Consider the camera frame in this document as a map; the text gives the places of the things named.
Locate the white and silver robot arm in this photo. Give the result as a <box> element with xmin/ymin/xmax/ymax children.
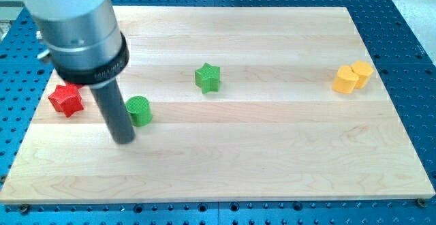
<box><xmin>23</xmin><ymin>0</ymin><xmax>135</xmax><ymax>144</ymax></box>

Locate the green star block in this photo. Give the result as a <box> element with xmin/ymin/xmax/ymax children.
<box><xmin>194</xmin><ymin>63</ymin><xmax>221</xmax><ymax>94</ymax></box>

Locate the green circle block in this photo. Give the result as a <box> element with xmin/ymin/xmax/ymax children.
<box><xmin>125</xmin><ymin>95</ymin><xmax>153</xmax><ymax>127</ymax></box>

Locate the red star block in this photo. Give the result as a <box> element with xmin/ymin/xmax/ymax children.
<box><xmin>48</xmin><ymin>85</ymin><xmax>84</xmax><ymax>118</ymax></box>

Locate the light wooden board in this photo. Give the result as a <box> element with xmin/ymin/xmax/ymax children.
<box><xmin>1</xmin><ymin>6</ymin><xmax>435</xmax><ymax>204</ymax></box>

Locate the yellow hexagon block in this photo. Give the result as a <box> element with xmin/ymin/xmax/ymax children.
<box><xmin>351</xmin><ymin>61</ymin><xmax>374</xmax><ymax>89</ymax></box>

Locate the yellow heart block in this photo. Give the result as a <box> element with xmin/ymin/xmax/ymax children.
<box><xmin>332</xmin><ymin>65</ymin><xmax>359</xmax><ymax>94</ymax></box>

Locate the red block behind arm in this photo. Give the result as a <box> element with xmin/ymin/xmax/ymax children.
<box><xmin>64</xmin><ymin>81</ymin><xmax>84</xmax><ymax>89</ymax></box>

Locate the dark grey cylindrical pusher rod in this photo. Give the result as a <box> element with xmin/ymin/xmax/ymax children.
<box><xmin>90</xmin><ymin>80</ymin><xmax>136</xmax><ymax>145</ymax></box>

